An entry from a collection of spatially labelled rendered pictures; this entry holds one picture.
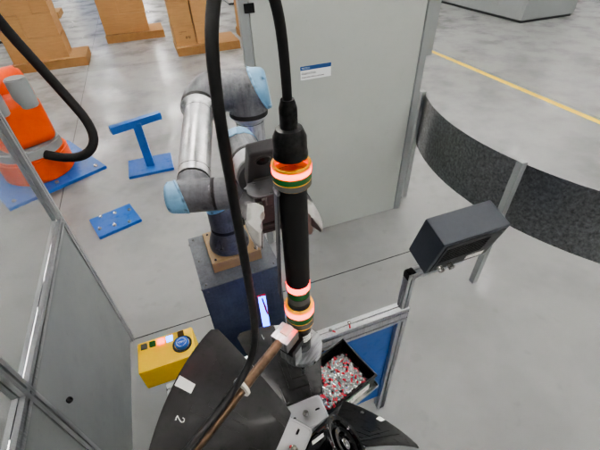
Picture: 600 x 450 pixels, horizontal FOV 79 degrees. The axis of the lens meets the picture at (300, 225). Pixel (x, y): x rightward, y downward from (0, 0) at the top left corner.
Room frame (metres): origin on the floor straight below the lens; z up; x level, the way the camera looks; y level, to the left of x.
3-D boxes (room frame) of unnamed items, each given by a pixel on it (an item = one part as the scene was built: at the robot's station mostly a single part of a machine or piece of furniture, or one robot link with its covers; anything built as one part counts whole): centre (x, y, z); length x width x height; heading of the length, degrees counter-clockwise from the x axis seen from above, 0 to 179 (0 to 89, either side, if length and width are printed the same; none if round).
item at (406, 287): (0.85, -0.38, 0.96); 0.03 x 0.03 x 0.20; 19
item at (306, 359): (0.33, 0.01, 1.50); 0.09 x 0.07 x 0.10; 144
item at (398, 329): (0.85, -0.38, 0.39); 0.04 x 0.04 x 0.78; 19
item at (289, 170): (0.34, 0.01, 1.80); 0.04 x 0.04 x 0.03
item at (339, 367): (0.58, -0.10, 0.83); 0.19 x 0.14 x 0.04; 125
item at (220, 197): (0.68, 0.13, 1.54); 0.11 x 0.08 x 0.11; 95
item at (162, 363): (0.58, 0.40, 1.02); 0.16 x 0.10 x 0.11; 109
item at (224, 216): (1.05, 0.27, 1.21); 0.13 x 0.12 x 0.14; 95
